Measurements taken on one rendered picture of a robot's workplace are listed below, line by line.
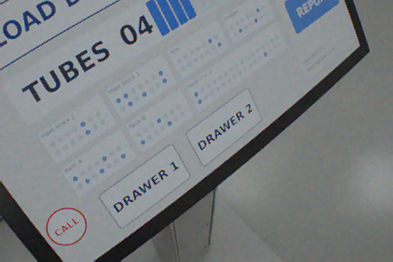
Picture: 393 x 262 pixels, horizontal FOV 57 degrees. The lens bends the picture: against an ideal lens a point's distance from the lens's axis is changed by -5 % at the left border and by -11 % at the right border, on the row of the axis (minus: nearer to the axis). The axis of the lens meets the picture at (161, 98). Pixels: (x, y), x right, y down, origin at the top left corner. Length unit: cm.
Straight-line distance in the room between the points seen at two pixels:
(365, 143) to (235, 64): 133
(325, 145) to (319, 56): 115
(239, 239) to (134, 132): 105
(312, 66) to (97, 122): 28
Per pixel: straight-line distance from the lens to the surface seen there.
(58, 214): 39
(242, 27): 44
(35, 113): 36
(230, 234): 140
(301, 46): 50
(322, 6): 54
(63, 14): 36
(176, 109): 40
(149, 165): 40
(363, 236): 155
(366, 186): 163
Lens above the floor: 137
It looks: 53 degrees down
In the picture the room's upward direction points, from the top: 8 degrees counter-clockwise
